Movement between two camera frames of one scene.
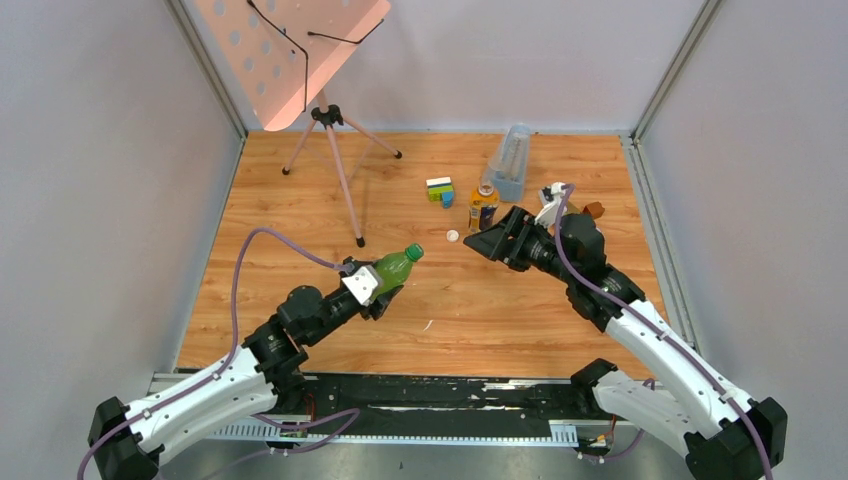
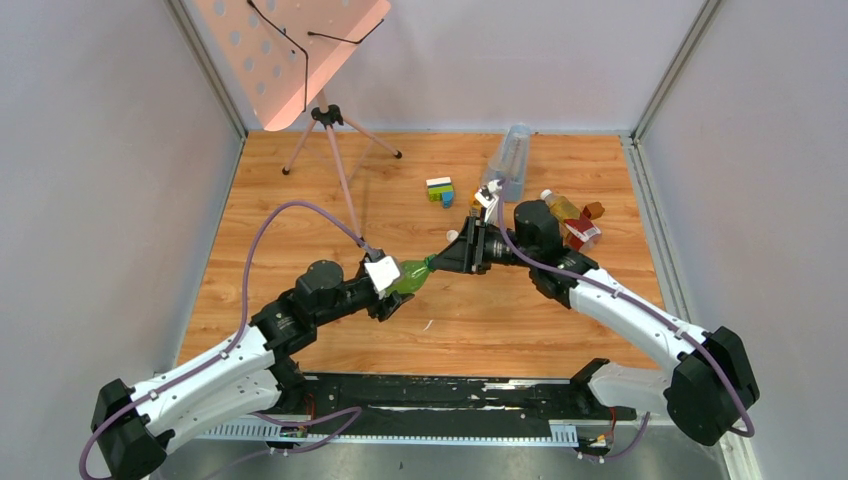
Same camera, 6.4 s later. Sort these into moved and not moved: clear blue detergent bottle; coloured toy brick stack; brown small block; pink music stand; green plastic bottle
Moved: green plastic bottle
Not moved: clear blue detergent bottle; pink music stand; coloured toy brick stack; brown small block
